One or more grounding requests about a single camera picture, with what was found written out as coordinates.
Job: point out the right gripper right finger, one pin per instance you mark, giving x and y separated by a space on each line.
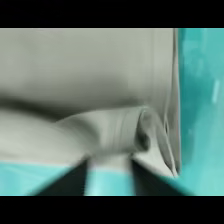
150 181

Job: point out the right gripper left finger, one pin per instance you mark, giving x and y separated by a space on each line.
71 181

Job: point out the grey shirt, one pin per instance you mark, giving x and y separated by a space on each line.
83 83

